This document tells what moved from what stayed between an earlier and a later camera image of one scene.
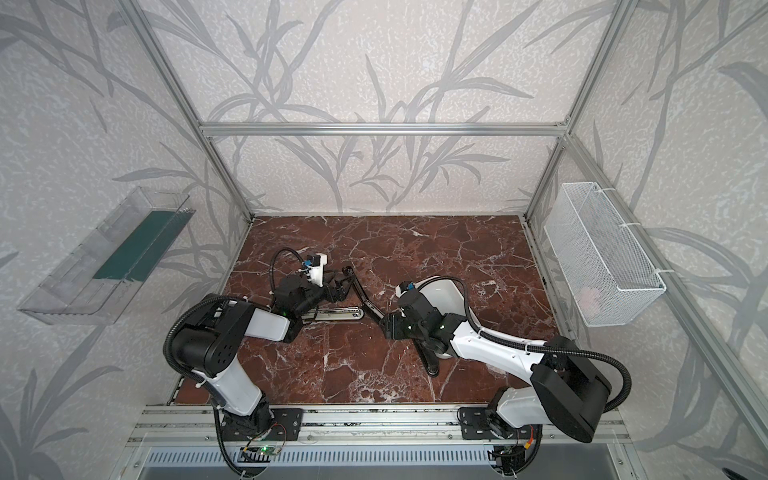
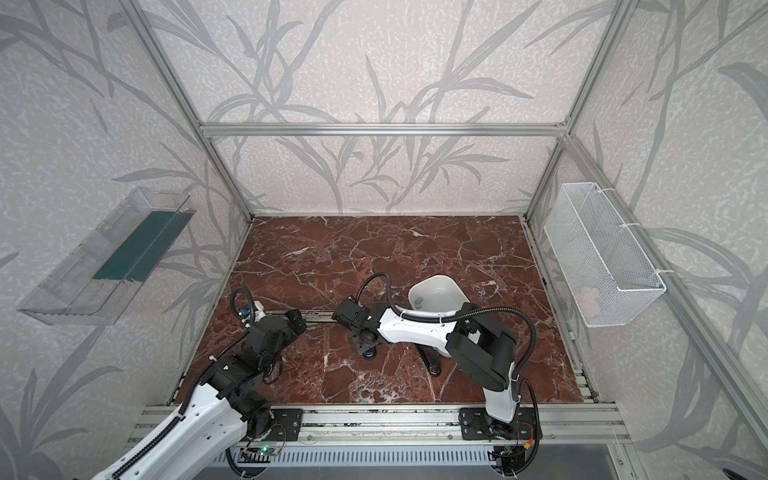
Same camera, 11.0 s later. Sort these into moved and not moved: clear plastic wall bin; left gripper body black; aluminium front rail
Moved: left gripper body black
Not moved: aluminium front rail; clear plastic wall bin
